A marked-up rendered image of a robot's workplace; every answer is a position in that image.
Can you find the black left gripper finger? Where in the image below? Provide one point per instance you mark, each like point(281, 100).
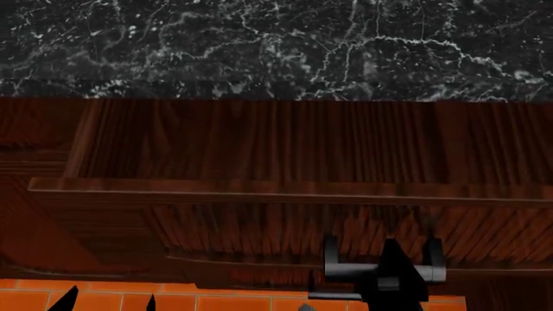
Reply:
point(67, 301)
point(150, 304)

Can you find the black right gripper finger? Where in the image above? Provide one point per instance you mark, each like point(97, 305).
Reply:
point(394, 259)

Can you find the wooden drawer with wide front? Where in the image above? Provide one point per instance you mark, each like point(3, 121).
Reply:
point(259, 191)

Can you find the wooden drawer with narrow front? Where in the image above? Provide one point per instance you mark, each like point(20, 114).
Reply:
point(259, 275)

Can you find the dark wooden cabinet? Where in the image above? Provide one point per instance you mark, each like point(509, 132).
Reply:
point(39, 226)

